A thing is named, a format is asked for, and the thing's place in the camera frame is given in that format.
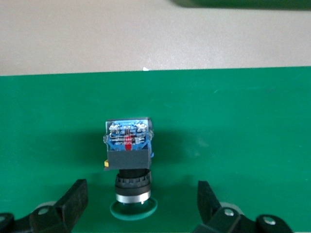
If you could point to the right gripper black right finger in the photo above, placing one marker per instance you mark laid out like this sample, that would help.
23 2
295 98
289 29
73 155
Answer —
210 206

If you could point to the green plastic tray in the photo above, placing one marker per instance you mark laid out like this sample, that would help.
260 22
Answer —
243 3

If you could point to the green conveyor belt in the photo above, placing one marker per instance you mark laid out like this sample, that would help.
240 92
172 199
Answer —
230 121

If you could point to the green push button switch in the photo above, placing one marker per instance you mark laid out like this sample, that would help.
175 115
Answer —
128 157

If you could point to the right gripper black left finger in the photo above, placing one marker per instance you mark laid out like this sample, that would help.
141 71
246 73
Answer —
73 201

